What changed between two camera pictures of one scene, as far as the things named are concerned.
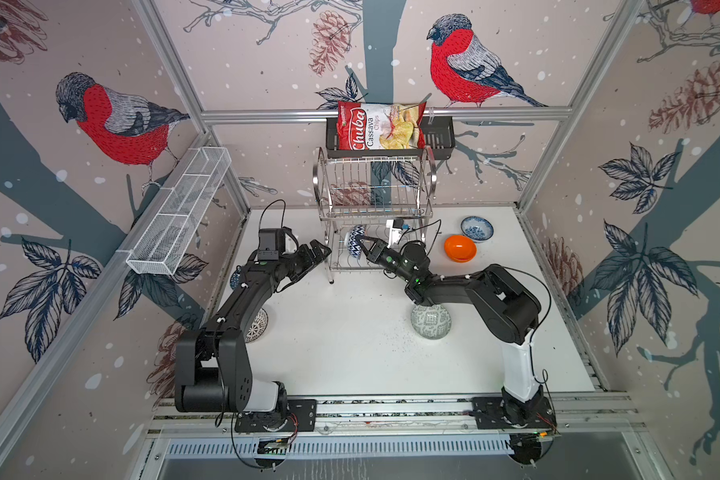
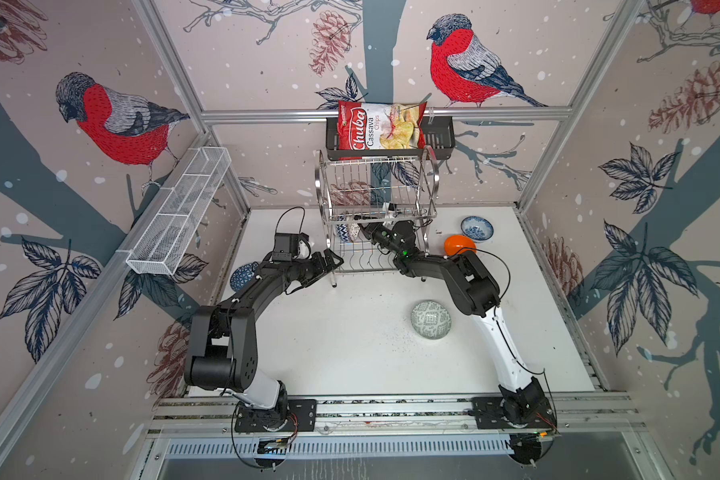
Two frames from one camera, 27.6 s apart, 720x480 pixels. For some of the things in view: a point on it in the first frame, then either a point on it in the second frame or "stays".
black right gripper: x=366 y=252 → x=366 y=232
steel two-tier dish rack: x=366 y=199 stays
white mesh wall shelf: x=158 y=248 stays
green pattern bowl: x=431 y=322 stays
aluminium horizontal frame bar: x=416 y=113 stays
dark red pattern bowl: x=259 y=326 → x=353 y=231
